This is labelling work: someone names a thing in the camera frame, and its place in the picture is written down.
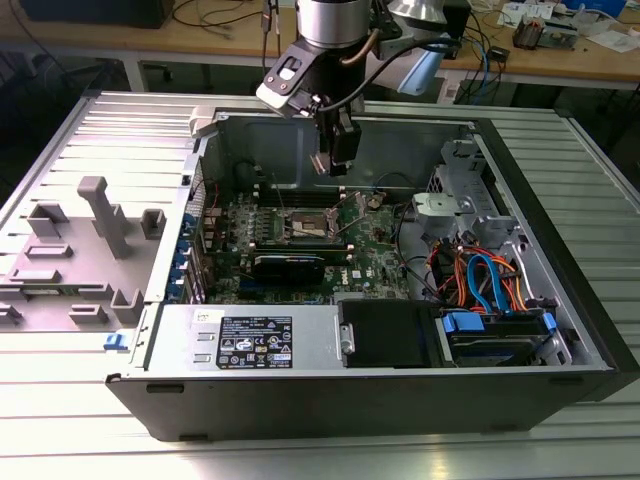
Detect green motherboard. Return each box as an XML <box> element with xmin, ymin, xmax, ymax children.
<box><xmin>199</xmin><ymin>187</ymin><xmax>416</xmax><ymax>306</ymax></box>

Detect hard disk in blue carrier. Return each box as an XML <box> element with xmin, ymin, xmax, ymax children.
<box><xmin>439</xmin><ymin>309</ymin><xmax>559</xmax><ymax>366</ymax></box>

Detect black computer box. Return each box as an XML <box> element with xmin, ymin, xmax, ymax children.
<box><xmin>19</xmin><ymin>0</ymin><xmax>174</xmax><ymax>29</ymax></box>

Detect silver metal bracket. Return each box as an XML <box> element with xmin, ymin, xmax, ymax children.
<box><xmin>412</xmin><ymin>193</ymin><xmax>474</xmax><ymax>226</ymax></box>

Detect CPU socket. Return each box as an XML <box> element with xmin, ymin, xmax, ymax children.
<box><xmin>284</xmin><ymin>207</ymin><xmax>335</xmax><ymax>244</ymax></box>

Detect orange wire bundle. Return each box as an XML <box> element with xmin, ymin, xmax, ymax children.
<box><xmin>429</xmin><ymin>239</ymin><xmax>529</xmax><ymax>314</ymax></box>

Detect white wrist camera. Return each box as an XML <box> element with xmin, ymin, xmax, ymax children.
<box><xmin>377</xmin><ymin>27</ymin><xmax>407</xmax><ymax>59</ymax></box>
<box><xmin>255</xmin><ymin>39</ymin><xmax>321</xmax><ymax>119</ymax></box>

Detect hanging blue cable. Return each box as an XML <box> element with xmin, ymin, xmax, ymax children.
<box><xmin>477</xmin><ymin>42</ymin><xmax>496</xmax><ymax>81</ymax></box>

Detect black PC case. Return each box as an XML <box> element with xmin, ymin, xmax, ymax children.
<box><xmin>104</xmin><ymin>102</ymin><xmax>640</xmax><ymax>444</ymax></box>

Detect silver power supply unit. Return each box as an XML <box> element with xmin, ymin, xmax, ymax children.
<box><xmin>132</xmin><ymin>302</ymin><xmax>346</xmax><ymax>371</ymax></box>

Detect black camera cable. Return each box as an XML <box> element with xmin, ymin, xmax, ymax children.
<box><xmin>312</xmin><ymin>37</ymin><xmax>464</xmax><ymax>114</ymax></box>

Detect copper heatsink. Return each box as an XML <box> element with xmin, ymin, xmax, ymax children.
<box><xmin>514</xmin><ymin>14</ymin><xmax>549</xmax><ymax>50</ymax></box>

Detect black graphics card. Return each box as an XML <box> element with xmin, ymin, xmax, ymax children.
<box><xmin>249</xmin><ymin>252</ymin><xmax>327</xmax><ymax>287</ymax></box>

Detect thick black cable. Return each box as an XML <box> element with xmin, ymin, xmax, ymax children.
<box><xmin>397</xmin><ymin>202</ymin><xmax>446</xmax><ymax>304</ymax></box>

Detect copper coloured hose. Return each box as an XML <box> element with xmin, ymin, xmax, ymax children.
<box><xmin>338</xmin><ymin>28</ymin><xmax>377</xmax><ymax>67</ymax></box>

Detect blue wire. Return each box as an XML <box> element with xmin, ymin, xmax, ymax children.
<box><xmin>467</xmin><ymin>253</ymin><xmax>511</xmax><ymax>316</ymax></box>

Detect metal socket cover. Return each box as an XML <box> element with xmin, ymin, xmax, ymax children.
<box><xmin>333</xmin><ymin>191</ymin><xmax>367</xmax><ymax>229</ymax></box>

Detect white papers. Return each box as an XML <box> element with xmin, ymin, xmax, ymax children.
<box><xmin>587</xmin><ymin>27</ymin><xmax>640</xmax><ymax>54</ymax></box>

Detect grey parts rack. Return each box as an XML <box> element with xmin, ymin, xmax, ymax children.
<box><xmin>0</xmin><ymin>175</ymin><xmax>167</xmax><ymax>334</ymax></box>

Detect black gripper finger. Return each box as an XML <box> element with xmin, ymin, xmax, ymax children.
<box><xmin>317</xmin><ymin>113</ymin><xmax>335</xmax><ymax>157</ymax></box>
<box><xmin>329</xmin><ymin>108</ymin><xmax>362</xmax><ymax>177</ymax></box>

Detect wooden desk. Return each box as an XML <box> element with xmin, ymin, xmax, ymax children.
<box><xmin>0</xmin><ymin>0</ymin><xmax>640</xmax><ymax>94</ymax></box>

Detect silver drive cage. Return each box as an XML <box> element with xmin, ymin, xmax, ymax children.
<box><xmin>427</xmin><ymin>139</ymin><xmax>526</xmax><ymax>236</ymax></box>

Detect black tower box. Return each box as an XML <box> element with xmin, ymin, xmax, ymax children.
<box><xmin>442</xmin><ymin>0</ymin><xmax>471</xmax><ymax>61</ymax></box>

